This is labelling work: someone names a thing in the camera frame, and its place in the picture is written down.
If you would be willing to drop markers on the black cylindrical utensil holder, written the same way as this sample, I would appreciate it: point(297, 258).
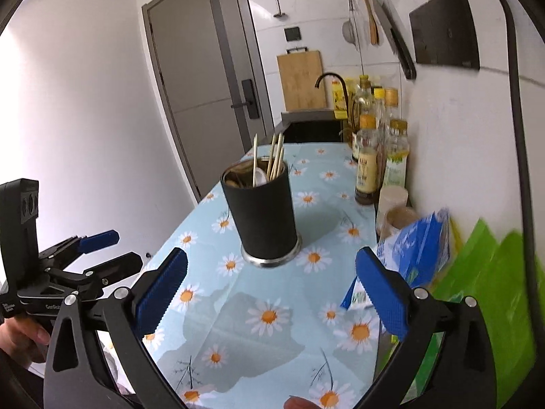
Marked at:
point(259, 217)

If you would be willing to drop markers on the metal mesh strainer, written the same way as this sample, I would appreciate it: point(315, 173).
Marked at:
point(349, 30)

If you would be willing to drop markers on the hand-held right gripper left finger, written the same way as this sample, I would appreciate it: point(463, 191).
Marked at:
point(164, 289)

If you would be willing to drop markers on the black curved faucet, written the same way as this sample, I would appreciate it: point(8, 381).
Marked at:
point(336, 76)

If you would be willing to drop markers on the clear spice jar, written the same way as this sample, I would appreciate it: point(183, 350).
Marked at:
point(402, 218)

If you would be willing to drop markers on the dark kitchen sink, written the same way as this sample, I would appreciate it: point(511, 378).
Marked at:
point(311, 130)

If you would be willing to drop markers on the group of wooden chopsticks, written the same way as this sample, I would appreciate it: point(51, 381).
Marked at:
point(276, 157)

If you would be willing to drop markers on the green sugar bag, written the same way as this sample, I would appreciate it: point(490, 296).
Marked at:
point(489, 272)

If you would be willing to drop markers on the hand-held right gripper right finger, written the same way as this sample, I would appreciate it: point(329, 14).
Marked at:
point(383, 294)

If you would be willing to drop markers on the blue daisy print tablecloth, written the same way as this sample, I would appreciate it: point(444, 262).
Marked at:
point(323, 221)

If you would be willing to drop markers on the person's left hand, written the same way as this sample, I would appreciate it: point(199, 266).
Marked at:
point(23, 336)

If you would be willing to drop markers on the person's right hand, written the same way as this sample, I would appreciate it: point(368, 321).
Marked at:
point(300, 403)

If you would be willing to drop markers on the black wall panel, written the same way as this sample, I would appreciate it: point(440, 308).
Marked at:
point(447, 30)

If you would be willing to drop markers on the yellow cooking oil jug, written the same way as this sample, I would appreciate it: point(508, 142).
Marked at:
point(340, 98)

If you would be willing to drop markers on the small black wall switch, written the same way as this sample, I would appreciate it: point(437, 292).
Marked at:
point(293, 34)

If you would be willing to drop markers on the wooden spatula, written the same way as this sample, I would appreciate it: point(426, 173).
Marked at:
point(373, 30)

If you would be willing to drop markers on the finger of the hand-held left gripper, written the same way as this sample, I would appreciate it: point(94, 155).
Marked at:
point(123, 264)
point(100, 239)

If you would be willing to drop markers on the white lidded plastic jar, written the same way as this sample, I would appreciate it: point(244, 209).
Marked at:
point(391, 198)

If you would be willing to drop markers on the white ceramic spoon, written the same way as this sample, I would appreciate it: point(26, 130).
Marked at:
point(260, 175)

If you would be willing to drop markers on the grey door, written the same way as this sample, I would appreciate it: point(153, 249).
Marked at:
point(191, 72)

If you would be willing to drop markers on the wooden cutting board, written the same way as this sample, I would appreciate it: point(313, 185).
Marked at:
point(300, 81)

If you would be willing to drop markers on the row of condiment bottles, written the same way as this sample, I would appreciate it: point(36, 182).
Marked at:
point(366, 166)

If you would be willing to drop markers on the blue white salt bag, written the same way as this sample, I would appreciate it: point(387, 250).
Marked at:
point(417, 247)

